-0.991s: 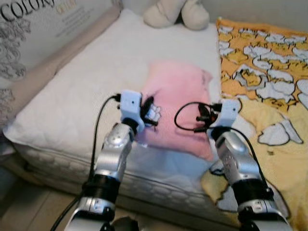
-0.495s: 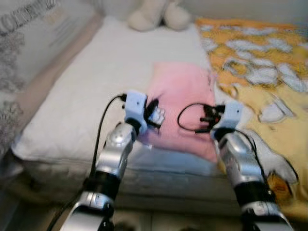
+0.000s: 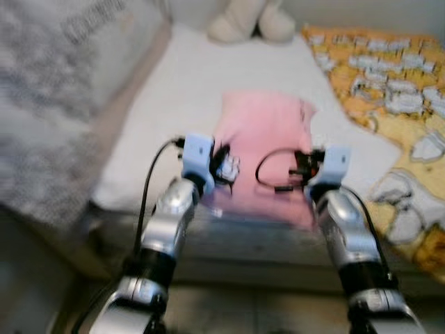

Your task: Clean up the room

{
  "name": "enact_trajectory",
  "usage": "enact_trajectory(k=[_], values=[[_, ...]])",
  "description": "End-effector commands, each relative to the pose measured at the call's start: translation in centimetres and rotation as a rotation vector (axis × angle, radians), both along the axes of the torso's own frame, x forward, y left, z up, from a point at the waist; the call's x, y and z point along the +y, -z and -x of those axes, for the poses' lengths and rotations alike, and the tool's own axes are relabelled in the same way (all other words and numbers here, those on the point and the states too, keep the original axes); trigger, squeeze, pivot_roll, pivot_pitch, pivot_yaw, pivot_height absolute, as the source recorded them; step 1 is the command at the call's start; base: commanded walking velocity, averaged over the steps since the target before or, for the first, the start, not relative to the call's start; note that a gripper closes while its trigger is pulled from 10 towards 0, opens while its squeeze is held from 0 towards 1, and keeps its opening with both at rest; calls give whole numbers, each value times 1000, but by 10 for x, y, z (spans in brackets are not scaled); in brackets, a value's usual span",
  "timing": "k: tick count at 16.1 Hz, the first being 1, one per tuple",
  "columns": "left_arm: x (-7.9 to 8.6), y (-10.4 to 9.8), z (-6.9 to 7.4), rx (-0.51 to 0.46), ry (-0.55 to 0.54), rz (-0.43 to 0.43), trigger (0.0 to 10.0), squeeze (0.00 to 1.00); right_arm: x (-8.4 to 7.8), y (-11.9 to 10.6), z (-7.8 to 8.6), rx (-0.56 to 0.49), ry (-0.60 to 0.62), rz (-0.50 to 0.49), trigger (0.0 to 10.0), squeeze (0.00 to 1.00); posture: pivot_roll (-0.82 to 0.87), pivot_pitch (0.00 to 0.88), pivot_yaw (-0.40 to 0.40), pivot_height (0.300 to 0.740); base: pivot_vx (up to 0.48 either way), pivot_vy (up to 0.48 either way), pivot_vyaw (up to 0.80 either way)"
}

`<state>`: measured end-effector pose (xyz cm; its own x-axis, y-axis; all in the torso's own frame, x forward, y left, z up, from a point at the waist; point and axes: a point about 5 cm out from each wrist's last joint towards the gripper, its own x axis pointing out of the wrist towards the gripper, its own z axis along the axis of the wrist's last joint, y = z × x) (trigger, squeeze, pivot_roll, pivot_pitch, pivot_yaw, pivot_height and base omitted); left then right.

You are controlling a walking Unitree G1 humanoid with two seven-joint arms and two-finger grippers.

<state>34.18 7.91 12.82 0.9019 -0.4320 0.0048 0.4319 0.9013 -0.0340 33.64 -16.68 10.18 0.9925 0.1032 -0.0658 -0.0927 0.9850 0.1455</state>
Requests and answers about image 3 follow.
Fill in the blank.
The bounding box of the beige round cushion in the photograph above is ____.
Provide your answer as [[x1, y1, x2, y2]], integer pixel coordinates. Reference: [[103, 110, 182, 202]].
[[207, 0, 261, 44], [259, 0, 296, 41]]

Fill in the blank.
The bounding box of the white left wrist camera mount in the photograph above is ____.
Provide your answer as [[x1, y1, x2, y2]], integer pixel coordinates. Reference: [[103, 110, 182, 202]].
[[182, 134, 215, 183]]

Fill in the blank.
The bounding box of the pink pillow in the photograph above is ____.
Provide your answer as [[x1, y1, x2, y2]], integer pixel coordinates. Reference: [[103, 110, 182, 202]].
[[209, 90, 319, 230]]

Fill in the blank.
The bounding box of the grey bed base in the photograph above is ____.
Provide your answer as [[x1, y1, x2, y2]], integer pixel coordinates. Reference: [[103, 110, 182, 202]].
[[90, 202, 445, 293]]

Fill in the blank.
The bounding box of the beige long bolster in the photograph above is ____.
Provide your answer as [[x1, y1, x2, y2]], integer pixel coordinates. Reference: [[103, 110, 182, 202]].
[[90, 24, 175, 209]]

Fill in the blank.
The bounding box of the yellow cartoon egg blanket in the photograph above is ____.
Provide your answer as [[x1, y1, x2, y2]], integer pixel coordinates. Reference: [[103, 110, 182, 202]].
[[302, 26, 445, 283]]

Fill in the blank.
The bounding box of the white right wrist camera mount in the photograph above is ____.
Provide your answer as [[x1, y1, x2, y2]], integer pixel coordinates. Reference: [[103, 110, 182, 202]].
[[321, 146, 352, 187]]

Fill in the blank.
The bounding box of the white quilted mattress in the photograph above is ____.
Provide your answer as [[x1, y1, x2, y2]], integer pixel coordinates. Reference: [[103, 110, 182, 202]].
[[90, 24, 404, 230]]

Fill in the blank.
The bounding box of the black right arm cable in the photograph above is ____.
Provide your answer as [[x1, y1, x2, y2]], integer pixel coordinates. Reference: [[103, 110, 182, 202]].
[[255, 148, 398, 287]]

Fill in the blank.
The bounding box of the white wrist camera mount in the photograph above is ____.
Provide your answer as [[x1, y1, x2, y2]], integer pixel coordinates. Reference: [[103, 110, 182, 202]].
[[182, 134, 215, 183], [321, 146, 352, 187]]

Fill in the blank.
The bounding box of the grey printed headboard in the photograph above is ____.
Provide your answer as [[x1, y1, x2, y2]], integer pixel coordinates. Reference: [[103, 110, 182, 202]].
[[0, 0, 168, 227]]

